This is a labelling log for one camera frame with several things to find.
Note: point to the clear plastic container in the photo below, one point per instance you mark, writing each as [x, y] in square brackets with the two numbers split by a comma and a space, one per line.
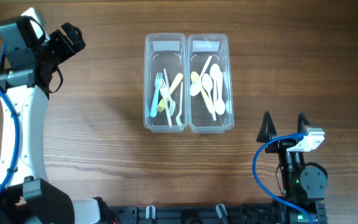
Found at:
[165, 50]
[199, 48]

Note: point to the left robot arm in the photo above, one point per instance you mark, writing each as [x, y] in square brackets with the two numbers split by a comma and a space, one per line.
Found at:
[26, 195]

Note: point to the left clear plastic container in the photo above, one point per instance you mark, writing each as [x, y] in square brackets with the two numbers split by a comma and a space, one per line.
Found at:
[165, 50]

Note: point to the light blue wide-handle fork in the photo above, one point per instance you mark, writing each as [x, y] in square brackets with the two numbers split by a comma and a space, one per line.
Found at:
[153, 109]

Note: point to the white spoon with long handle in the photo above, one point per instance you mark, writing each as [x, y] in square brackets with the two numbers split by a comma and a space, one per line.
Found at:
[196, 85]

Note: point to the right clear plastic container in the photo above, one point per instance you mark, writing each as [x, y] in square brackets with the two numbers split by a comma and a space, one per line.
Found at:
[199, 48]

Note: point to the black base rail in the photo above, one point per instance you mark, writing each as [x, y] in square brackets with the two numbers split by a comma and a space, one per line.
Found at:
[247, 213]

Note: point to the cream wide-handle fork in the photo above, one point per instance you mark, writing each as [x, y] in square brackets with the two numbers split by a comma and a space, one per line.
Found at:
[175, 83]

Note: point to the white slim fork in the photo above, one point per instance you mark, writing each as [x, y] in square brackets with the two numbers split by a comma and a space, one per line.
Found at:
[164, 92]

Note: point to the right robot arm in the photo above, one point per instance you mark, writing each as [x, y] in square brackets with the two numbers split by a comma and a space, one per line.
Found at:
[303, 183]

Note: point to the yellow plastic spoon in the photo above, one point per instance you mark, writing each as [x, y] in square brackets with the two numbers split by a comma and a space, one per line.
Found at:
[195, 77]

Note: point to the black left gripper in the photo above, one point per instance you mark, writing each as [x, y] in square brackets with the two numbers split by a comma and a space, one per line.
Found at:
[74, 33]

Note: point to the white bent thin fork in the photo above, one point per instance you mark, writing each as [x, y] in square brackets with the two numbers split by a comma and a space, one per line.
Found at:
[178, 117]

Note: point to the white wide-handle spoon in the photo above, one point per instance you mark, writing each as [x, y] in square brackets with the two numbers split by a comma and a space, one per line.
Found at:
[220, 104]

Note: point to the white plastic spoon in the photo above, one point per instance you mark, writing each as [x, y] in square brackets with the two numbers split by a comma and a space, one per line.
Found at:
[214, 75]
[207, 84]

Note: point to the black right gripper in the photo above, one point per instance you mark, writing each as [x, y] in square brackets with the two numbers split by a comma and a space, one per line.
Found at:
[271, 133]

